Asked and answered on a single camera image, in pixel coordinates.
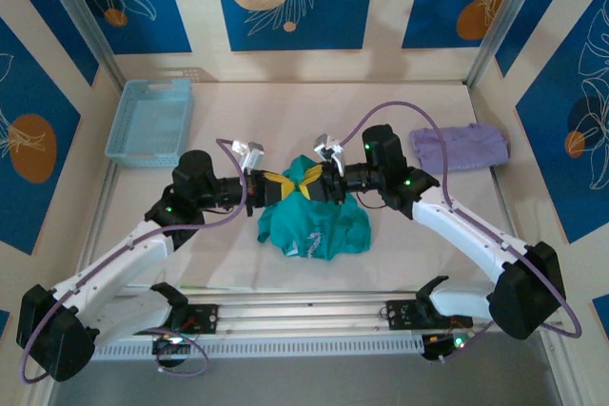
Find teal t-shirt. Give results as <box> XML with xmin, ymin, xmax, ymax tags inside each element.
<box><xmin>256</xmin><ymin>154</ymin><xmax>372</xmax><ymax>262</ymax></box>

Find folded lavender shirt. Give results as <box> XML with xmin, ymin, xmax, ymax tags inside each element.
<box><xmin>409</xmin><ymin>123</ymin><xmax>511</xmax><ymax>174</ymax></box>

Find light blue perforated basket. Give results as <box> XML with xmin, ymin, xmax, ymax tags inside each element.
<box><xmin>104</xmin><ymin>78</ymin><xmax>195</xmax><ymax>169</ymax></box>

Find blue panel beige circle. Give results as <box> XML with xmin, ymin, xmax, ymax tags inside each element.
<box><xmin>210</xmin><ymin>0</ymin><xmax>380</xmax><ymax>51</ymax></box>

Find black electronics board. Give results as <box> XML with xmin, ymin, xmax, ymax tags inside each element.
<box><xmin>385</xmin><ymin>300</ymin><xmax>422</xmax><ymax>332</ymax></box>
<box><xmin>184</xmin><ymin>303</ymin><xmax>220</xmax><ymax>335</ymax></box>

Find blue panel small orange dot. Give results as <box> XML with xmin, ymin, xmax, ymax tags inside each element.
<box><xmin>60</xmin><ymin>0</ymin><xmax>192</xmax><ymax>55</ymax></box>

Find black hub with green light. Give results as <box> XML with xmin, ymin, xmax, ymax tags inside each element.
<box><xmin>151</xmin><ymin>333</ymin><xmax>191</xmax><ymax>369</ymax></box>
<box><xmin>421</xmin><ymin>333</ymin><xmax>473</xmax><ymax>362</ymax></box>

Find blue panel orange circle flower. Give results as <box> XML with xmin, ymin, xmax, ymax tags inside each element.
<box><xmin>0</xmin><ymin>18</ymin><xmax>82</xmax><ymax>256</ymax></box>

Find blue panel white leaf lines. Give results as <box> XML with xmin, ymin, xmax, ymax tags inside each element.
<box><xmin>0</xmin><ymin>0</ymin><xmax>100</xmax><ymax>87</ymax></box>

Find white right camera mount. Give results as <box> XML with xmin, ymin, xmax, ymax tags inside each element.
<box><xmin>326</xmin><ymin>151</ymin><xmax>347</xmax><ymax>179</ymax></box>

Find aluminium table side rail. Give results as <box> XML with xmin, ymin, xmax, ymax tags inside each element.
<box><xmin>470</xmin><ymin>87</ymin><xmax>572</xmax><ymax>406</ymax></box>
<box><xmin>26</xmin><ymin>158</ymin><xmax>120</xmax><ymax>406</ymax></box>

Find white perforated bracket plate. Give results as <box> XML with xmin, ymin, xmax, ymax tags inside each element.
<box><xmin>161</xmin><ymin>66</ymin><xmax>216</xmax><ymax>85</ymax></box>

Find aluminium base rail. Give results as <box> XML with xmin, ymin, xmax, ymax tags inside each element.
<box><xmin>118</xmin><ymin>287</ymin><xmax>558</xmax><ymax>336</ymax></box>

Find white slotted cable duct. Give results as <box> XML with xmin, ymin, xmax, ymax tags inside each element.
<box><xmin>89</xmin><ymin>335</ymin><xmax>427</xmax><ymax>362</ymax></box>

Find aluminium corner post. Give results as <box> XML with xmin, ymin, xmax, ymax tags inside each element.
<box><xmin>35</xmin><ymin>0</ymin><xmax>126</xmax><ymax>88</ymax></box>
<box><xmin>465</xmin><ymin>0</ymin><xmax>558</xmax><ymax>88</ymax></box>

